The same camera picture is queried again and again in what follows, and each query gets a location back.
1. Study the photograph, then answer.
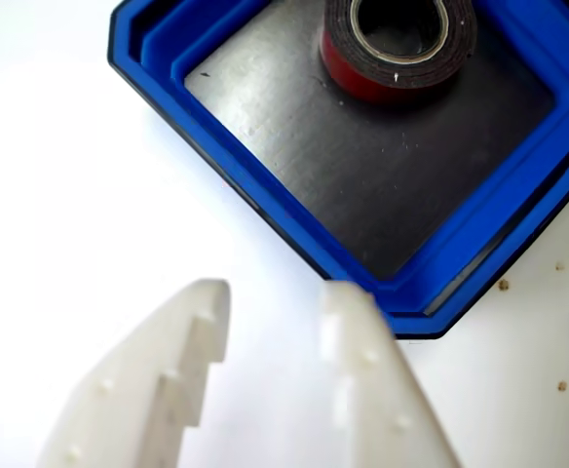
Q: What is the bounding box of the red tape roll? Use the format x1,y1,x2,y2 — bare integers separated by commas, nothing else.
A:
319,0,478,105

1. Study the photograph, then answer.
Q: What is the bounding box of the blue box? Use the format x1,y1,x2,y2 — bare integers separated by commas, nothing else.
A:
107,0,569,341

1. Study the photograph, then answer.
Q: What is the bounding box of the black foam pad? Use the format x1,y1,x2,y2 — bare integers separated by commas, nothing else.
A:
183,0,556,282

